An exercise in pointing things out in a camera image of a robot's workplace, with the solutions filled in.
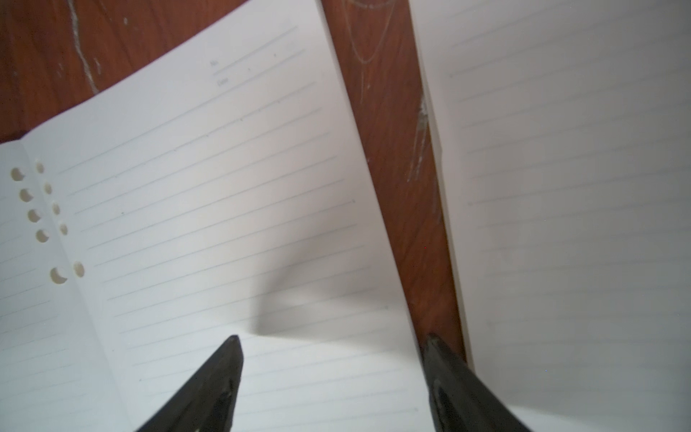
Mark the open notebook far right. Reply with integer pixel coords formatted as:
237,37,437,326
410,1,690,431

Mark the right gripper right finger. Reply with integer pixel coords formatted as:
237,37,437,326
421,334,529,432

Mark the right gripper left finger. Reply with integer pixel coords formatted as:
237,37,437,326
139,335,244,432

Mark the purple cover notebook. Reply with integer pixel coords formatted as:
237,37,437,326
1,1,434,431

